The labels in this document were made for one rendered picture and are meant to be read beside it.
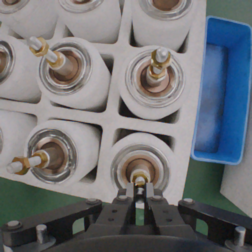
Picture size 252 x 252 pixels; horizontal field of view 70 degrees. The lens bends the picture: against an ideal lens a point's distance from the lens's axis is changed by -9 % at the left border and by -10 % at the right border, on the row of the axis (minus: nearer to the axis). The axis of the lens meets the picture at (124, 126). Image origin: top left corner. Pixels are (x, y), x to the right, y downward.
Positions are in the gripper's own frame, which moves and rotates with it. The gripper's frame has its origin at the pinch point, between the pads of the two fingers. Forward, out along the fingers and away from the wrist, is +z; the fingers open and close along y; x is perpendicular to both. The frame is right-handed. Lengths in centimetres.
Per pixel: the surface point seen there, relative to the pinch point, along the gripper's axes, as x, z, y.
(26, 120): 6.9, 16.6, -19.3
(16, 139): 3.9, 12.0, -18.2
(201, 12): 25.6, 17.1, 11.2
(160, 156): 2.0, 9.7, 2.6
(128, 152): 2.6, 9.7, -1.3
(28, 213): -19, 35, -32
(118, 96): 10.6, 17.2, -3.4
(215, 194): -12.0, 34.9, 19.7
